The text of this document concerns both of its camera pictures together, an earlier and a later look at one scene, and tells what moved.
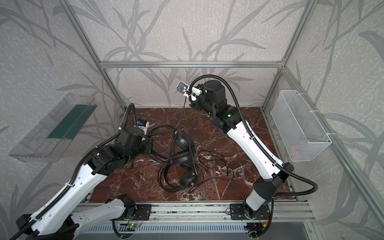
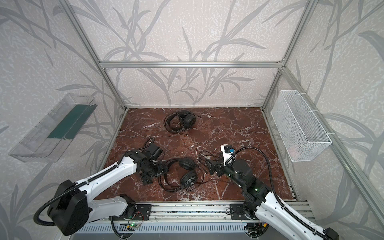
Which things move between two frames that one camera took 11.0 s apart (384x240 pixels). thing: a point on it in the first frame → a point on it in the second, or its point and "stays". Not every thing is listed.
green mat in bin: x=73 y=124 stays
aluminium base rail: x=280 y=212 stays
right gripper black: x=193 y=102 → x=217 y=167
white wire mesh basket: x=301 y=135 stays
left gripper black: x=147 y=145 → x=160 y=168
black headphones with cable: x=183 y=155 → x=178 y=121
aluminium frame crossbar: x=192 y=64 stays
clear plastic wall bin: x=49 y=139 stays
